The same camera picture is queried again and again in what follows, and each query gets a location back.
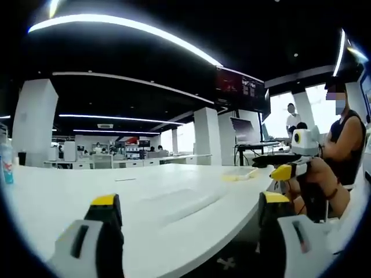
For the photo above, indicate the small dark cup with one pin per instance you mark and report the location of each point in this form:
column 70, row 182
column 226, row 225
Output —
column 22, row 159

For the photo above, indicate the clear bottle with blue label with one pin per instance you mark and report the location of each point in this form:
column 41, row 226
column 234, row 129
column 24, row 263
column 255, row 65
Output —
column 6, row 165

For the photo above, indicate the flat black tray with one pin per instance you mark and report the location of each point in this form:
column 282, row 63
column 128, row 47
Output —
column 275, row 159

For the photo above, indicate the thin white strip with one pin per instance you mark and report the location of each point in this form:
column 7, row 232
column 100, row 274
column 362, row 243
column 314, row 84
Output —
column 125, row 179

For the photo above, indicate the white box appliance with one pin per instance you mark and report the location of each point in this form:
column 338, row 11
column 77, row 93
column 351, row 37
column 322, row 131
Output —
column 69, row 150

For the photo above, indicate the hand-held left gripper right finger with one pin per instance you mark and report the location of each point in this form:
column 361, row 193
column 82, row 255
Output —
column 290, row 249

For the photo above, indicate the large hanging display screen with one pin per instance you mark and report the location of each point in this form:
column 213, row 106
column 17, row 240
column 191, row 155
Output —
column 240, row 89

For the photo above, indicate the row of white cabinets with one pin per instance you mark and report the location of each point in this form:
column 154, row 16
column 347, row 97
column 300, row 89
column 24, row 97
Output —
column 130, row 163

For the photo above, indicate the long curved ceiling light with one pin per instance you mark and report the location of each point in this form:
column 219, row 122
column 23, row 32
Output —
column 130, row 23

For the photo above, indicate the laptop on stand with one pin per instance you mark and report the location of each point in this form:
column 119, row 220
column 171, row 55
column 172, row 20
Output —
column 243, row 130

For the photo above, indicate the white chair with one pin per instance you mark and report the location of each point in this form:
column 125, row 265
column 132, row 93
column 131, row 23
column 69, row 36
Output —
column 352, row 237

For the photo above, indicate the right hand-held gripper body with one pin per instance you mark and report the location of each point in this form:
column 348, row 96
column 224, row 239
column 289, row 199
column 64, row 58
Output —
column 304, row 144

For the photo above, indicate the person's right hand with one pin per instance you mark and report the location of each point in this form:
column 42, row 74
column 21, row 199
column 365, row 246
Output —
column 320, row 172

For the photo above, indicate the person's own upper body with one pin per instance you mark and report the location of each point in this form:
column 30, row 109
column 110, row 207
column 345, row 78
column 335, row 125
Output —
column 350, row 139

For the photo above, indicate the black frame desk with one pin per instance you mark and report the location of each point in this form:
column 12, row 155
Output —
column 255, row 145

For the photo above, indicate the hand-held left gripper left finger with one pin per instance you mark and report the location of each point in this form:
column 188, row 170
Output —
column 87, row 249

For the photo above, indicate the straight ceiling light strip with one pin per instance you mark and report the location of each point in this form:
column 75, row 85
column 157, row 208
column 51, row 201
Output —
column 121, row 118
column 116, row 131

